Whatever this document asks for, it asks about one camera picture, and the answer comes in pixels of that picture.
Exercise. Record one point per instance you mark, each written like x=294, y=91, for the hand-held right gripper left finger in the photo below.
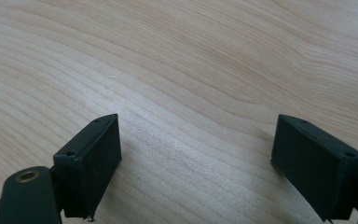
x=88, y=165

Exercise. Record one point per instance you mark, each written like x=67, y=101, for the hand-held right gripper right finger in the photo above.
x=315, y=168

